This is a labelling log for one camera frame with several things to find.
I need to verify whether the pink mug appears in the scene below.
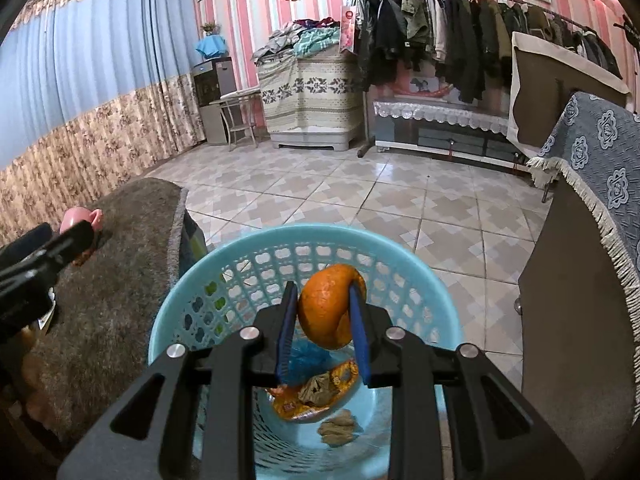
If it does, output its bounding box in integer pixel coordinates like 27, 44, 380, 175
59, 206, 104, 236

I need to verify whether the pink hanging bag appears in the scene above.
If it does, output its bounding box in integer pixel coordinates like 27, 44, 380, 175
339, 4, 357, 55

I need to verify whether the brown paper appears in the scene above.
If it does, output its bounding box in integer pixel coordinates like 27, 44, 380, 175
318, 409, 365, 448

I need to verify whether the grey water dispenser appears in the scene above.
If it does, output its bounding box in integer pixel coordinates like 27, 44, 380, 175
191, 57, 236, 146

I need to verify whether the patterned cloth covered cabinet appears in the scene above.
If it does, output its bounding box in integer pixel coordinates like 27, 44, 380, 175
257, 52, 363, 153

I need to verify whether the orange fruit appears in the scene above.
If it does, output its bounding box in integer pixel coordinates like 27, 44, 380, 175
298, 264, 367, 351

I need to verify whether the brown shaggy rug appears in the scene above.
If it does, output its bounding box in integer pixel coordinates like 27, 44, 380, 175
0, 177, 188, 461

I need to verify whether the black wall hook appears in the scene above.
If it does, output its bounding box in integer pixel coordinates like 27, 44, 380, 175
615, 15, 640, 47

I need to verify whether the blue cloth cover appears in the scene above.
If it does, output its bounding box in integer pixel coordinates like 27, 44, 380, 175
195, 35, 228, 60

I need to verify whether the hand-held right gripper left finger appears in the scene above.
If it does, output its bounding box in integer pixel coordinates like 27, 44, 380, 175
57, 281, 301, 480

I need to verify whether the blue floral fringed blanket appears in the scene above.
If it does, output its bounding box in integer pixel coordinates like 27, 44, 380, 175
526, 91, 640, 321

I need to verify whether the pile of folded clothes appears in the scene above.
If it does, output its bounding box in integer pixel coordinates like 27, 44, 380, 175
252, 17, 343, 63

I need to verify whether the low glass cabinet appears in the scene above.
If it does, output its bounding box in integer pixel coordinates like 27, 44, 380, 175
372, 115, 531, 166

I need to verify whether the pink printed box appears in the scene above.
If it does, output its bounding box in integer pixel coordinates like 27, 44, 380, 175
400, 74, 473, 101

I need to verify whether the light blue plastic basket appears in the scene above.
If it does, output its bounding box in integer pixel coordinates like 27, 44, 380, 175
148, 223, 463, 480

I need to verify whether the white lace cloth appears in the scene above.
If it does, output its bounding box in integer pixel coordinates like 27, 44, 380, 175
373, 101, 511, 136

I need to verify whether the blue floral curtain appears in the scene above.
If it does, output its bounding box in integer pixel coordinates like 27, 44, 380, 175
0, 0, 208, 248

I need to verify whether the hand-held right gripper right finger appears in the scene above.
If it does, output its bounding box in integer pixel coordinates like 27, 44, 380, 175
347, 285, 586, 480

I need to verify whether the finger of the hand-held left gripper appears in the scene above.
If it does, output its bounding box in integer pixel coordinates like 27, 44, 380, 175
0, 220, 97, 286
0, 223, 53, 261

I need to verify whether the brown cream-edged headboard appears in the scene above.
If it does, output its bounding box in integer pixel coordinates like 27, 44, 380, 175
507, 31, 632, 148

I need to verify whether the row of hanging clothes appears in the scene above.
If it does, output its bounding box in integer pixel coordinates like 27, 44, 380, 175
352, 0, 623, 103

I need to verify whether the blue plastic bag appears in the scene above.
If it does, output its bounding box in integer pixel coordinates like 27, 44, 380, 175
287, 342, 331, 374

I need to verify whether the orange snack wrapper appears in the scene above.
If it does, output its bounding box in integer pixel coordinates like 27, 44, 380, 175
267, 357, 361, 423

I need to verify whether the brown paper scrap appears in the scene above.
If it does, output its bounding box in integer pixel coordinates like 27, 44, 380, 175
300, 372, 342, 406

